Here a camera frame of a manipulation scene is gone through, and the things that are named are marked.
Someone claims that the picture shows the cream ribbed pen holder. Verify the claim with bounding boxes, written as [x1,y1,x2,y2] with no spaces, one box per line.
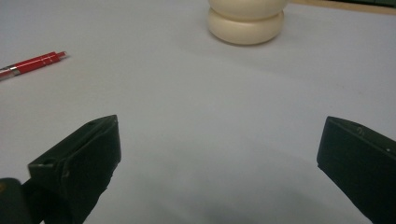
[206,0,290,47]

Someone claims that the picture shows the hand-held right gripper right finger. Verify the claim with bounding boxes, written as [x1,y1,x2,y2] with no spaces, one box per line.
[316,116,396,224]

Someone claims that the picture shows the red pen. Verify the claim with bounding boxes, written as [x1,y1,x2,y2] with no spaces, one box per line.
[0,50,68,82]

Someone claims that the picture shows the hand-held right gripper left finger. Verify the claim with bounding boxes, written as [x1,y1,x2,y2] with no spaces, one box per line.
[21,114,122,224]

